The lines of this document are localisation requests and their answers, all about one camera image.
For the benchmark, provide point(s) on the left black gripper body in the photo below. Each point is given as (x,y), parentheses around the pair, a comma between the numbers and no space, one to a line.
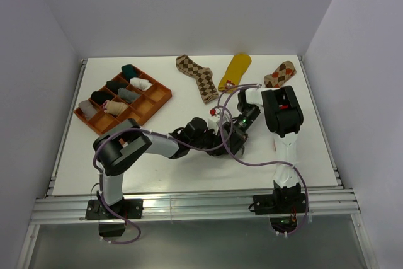
(210,140)

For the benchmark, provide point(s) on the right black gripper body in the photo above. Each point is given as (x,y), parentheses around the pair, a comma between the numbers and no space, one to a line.
(238,128)

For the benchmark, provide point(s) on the grey sock with black stripes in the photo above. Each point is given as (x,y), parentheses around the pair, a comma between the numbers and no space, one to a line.
(240,152)

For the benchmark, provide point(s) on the taupe sock with red cuff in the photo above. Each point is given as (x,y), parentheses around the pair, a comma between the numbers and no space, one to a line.
(87,109)

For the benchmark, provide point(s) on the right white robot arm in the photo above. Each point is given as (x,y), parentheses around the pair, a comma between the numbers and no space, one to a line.
(284,118)

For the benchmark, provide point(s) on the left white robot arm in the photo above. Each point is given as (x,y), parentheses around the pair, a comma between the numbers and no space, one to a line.
(118,149)

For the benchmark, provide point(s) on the brown argyle sock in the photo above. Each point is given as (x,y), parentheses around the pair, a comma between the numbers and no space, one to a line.
(203,77)

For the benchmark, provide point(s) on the orange compartment tray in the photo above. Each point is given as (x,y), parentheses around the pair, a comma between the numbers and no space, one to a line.
(141,110)

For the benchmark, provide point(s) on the yellow sock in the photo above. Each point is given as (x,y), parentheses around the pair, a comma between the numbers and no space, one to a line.
(234,72)

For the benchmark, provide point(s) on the orange argyle sock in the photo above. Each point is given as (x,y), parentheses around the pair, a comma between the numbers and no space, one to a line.
(283,73)

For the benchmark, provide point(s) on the white rolled sock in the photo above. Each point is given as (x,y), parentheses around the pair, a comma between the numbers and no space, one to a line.
(141,84)

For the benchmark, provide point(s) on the grey rolled sock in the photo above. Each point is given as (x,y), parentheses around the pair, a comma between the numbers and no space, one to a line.
(127,95)

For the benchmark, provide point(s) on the beige pink rolled sock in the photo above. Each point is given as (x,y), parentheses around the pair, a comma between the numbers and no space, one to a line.
(114,108)

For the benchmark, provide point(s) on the dark green rolled sock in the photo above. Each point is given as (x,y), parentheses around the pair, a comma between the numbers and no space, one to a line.
(129,72)

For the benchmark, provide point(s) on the black rolled sock upper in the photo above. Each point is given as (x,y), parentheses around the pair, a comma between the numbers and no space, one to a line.
(114,86)

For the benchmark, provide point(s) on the black rolled sock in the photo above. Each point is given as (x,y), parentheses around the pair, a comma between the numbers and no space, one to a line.
(99,97)
(114,86)

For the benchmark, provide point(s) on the black rolled sock lower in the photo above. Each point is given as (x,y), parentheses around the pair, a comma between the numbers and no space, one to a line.
(99,97)

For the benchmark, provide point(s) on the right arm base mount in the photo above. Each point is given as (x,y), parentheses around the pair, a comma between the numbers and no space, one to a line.
(269,204)

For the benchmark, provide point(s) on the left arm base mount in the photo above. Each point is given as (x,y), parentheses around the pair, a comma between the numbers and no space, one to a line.
(129,209)

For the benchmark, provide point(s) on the black box under rail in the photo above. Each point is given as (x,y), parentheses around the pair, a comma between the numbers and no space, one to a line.
(111,230)

